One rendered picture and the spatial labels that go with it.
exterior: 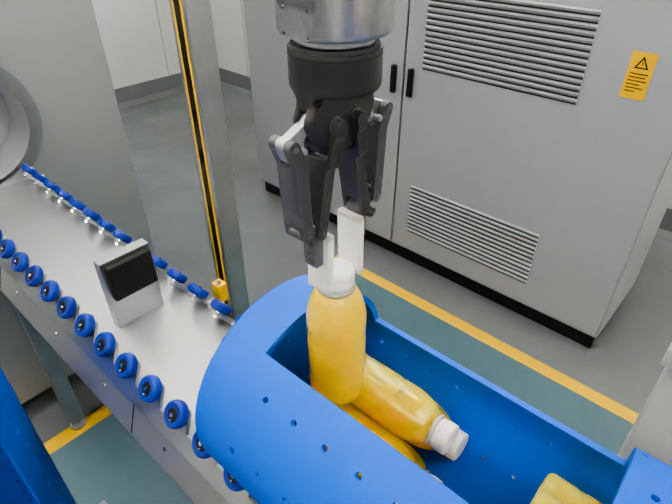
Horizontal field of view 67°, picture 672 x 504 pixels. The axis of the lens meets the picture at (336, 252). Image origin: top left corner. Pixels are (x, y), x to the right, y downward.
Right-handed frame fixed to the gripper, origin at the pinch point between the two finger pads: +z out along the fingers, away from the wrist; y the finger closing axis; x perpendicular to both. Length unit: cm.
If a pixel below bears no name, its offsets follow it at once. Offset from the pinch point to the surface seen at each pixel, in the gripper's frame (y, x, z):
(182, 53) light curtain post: -30, -70, -2
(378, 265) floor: -145, -101, 134
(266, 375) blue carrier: 8.5, -2.5, 12.9
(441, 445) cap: -3.4, 13.3, 23.1
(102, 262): 4, -53, 25
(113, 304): 5, -53, 35
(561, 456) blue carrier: -13.3, 24.1, 25.7
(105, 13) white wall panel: -188, -431, 57
